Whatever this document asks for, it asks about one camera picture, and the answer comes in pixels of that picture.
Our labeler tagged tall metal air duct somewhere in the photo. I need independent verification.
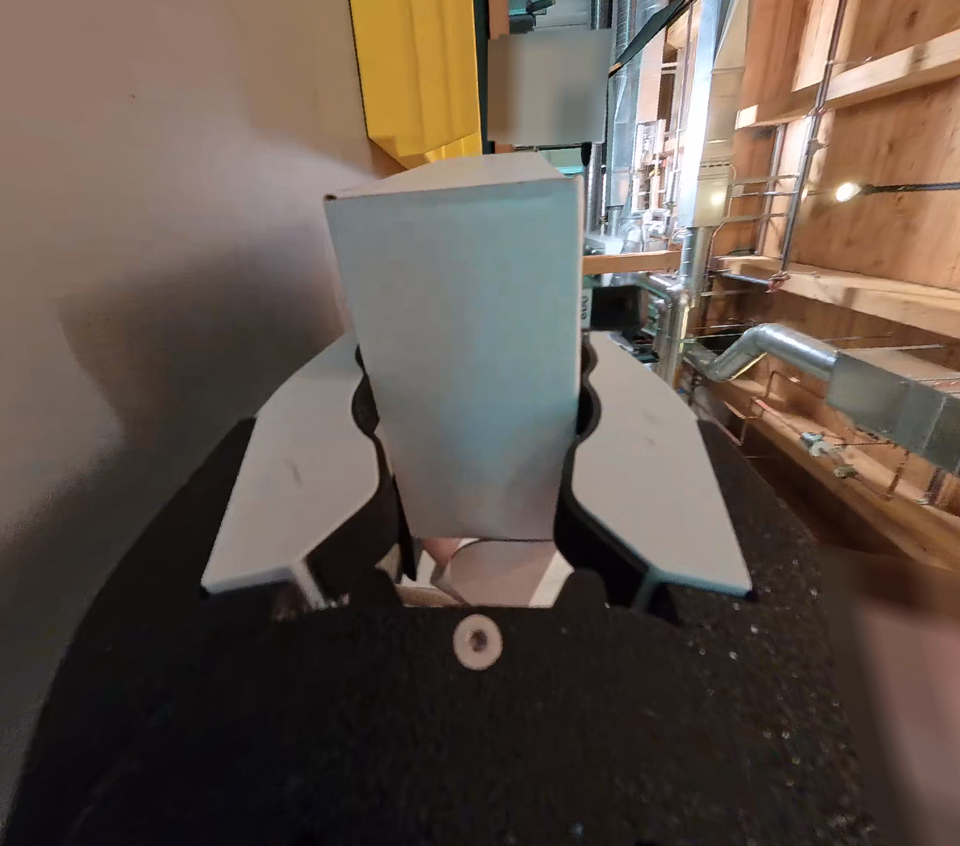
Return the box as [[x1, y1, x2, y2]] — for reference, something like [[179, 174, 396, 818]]
[[671, 0, 777, 337]]

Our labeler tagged wooden ceiling beam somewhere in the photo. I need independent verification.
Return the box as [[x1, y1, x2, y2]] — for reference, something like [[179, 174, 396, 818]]
[[733, 27, 960, 133]]

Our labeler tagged angled metal air duct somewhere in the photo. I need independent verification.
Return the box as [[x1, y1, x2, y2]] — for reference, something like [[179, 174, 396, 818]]
[[686, 323, 960, 475]]

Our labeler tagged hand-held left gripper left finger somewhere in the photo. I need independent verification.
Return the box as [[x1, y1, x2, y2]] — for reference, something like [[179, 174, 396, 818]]
[[199, 334, 384, 608]]

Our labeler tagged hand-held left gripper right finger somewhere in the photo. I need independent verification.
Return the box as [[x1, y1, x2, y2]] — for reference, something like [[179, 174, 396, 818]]
[[571, 333, 755, 613]]

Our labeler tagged white cardboard box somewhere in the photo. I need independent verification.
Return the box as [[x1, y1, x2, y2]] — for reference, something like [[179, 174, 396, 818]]
[[324, 152, 588, 541]]

